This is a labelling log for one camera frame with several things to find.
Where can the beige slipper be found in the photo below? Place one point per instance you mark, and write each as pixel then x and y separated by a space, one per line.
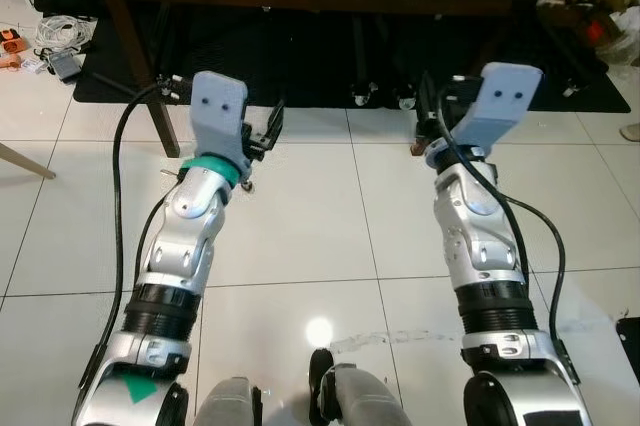
pixel 630 132

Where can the grey robot leg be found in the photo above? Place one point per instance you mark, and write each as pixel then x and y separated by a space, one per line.
pixel 228 406
pixel 360 401

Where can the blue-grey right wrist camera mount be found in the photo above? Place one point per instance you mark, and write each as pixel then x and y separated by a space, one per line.
pixel 505 96

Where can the white plastic bag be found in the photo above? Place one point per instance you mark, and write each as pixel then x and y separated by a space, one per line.
pixel 628 26

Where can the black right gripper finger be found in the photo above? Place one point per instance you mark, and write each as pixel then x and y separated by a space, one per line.
pixel 426 111

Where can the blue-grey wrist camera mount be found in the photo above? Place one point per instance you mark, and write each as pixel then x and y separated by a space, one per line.
pixel 215 111
pixel 505 96

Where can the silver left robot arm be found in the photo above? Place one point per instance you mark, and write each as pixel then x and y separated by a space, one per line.
pixel 180 246

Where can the orange black device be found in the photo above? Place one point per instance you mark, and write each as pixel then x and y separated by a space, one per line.
pixel 10 38

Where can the black floor mat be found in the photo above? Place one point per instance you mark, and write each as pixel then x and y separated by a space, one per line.
pixel 630 338

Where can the grey robot left leg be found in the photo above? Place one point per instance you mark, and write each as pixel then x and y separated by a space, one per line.
pixel 228 406

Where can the grey robot right leg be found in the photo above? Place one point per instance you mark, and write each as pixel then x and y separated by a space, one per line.
pixel 360 401

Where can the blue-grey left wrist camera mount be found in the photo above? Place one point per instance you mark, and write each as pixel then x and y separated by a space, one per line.
pixel 215 111

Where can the grey power adapter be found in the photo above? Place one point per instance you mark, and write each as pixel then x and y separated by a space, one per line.
pixel 66 67

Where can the black office chair base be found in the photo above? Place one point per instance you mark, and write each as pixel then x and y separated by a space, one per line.
pixel 359 96

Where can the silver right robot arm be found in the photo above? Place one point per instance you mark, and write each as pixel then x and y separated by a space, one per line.
pixel 485 246

